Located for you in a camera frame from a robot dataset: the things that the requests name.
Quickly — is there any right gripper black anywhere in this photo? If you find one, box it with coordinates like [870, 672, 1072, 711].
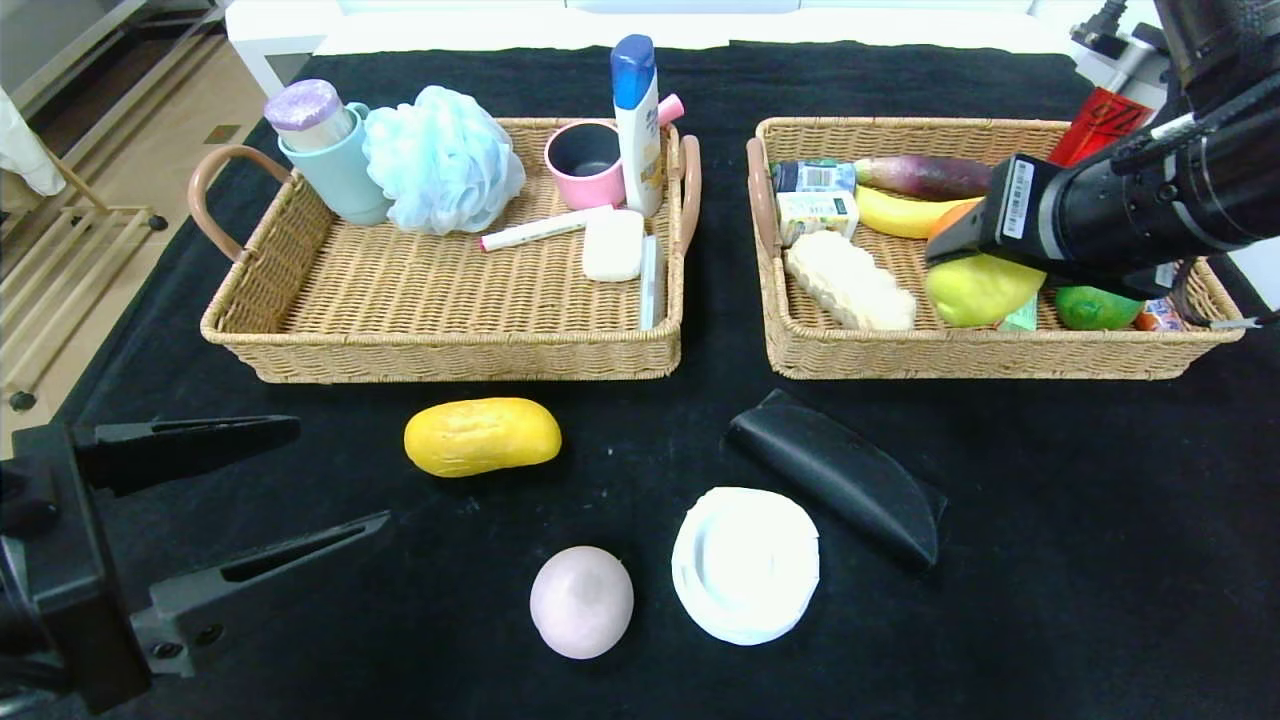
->
[924, 153, 1206, 287]

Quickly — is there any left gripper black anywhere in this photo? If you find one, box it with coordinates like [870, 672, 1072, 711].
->
[0, 413, 393, 717]

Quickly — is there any yellow green lemon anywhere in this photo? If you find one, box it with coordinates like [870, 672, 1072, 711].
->
[924, 253, 1048, 329]

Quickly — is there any striped bread roll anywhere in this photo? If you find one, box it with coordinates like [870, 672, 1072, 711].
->
[785, 230, 918, 332]

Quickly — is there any yellow oval bread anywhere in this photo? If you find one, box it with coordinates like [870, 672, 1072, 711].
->
[403, 397, 563, 479]

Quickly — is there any orange fruit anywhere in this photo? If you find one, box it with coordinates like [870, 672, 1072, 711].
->
[930, 198, 986, 241]

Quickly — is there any purple eggplant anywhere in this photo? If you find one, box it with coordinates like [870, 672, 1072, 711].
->
[852, 155, 996, 202]

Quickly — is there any yellow banana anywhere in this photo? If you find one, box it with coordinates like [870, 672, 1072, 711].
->
[855, 186, 986, 241]

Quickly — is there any green lime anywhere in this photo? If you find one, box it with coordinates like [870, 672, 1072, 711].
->
[1055, 285, 1146, 332]

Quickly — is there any small white green carton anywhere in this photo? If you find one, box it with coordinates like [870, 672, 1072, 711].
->
[776, 192, 862, 243]

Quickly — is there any small blue carton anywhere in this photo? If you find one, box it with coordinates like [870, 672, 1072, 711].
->
[770, 160, 858, 198]

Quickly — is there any red soda can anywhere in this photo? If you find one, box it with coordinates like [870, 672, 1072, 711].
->
[1047, 87, 1156, 168]

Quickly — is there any orange blue snack packet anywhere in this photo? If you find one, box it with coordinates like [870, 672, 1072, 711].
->
[1135, 297, 1188, 333]

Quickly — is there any black pouch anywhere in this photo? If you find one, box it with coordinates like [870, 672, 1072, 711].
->
[727, 389, 948, 573]

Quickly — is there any wooden rolling rack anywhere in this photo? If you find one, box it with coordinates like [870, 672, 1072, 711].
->
[0, 205, 169, 413]

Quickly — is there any thin white plastic case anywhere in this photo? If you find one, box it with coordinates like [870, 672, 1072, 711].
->
[638, 234, 663, 331]

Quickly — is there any white shampoo bottle blue cap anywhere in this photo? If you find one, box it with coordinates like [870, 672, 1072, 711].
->
[611, 35, 665, 218]

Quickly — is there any white soap bar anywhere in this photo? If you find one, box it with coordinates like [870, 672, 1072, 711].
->
[582, 210, 647, 283]

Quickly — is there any black table cloth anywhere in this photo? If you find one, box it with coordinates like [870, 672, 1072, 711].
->
[0, 42, 1280, 720]

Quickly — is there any teal plastic cup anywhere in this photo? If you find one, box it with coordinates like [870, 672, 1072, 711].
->
[278, 102, 394, 227]

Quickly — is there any white round pad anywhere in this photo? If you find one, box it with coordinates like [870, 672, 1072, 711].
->
[671, 487, 821, 647]

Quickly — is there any pink mug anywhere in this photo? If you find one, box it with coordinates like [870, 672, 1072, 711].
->
[545, 95, 687, 212]

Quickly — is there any pinkish grey ball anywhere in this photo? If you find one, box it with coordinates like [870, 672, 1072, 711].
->
[530, 545, 636, 661]

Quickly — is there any white hanging cloth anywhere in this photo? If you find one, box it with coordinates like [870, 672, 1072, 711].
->
[0, 85, 69, 197]

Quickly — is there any white tube with pink cap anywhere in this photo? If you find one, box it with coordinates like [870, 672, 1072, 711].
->
[479, 205, 616, 253]

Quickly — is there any light blue bath loofah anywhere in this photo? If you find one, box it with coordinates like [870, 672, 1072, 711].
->
[362, 86, 527, 236]

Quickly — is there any white table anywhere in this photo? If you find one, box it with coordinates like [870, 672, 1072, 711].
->
[228, 0, 1061, 101]

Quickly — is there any wicker basket with brown handles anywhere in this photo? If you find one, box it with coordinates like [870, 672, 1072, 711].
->
[745, 117, 1246, 381]
[188, 118, 703, 385]

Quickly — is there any black right camera cable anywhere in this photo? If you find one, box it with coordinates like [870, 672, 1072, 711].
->
[1068, 0, 1136, 49]

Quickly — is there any grey shelf frame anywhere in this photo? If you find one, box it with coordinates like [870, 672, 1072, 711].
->
[0, 0, 236, 131]

